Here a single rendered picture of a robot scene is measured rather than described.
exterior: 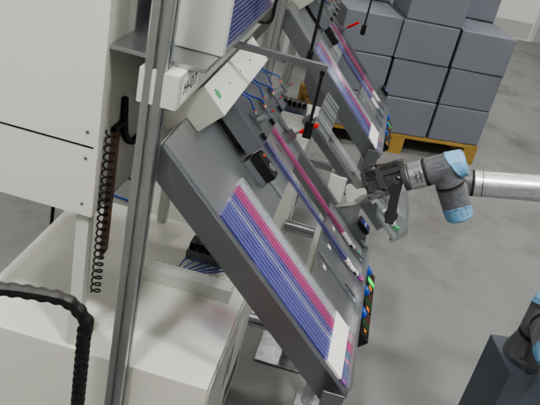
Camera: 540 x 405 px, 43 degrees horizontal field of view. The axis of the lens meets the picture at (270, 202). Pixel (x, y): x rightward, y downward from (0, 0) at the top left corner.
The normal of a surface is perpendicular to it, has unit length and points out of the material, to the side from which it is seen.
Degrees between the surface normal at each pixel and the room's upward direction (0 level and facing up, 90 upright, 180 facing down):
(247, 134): 90
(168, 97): 90
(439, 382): 0
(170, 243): 0
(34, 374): 90
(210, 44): 90
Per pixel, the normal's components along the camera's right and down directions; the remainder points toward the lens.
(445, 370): 0.20, -0.86
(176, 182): -0.19, 0.44
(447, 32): 0.07, 0.49
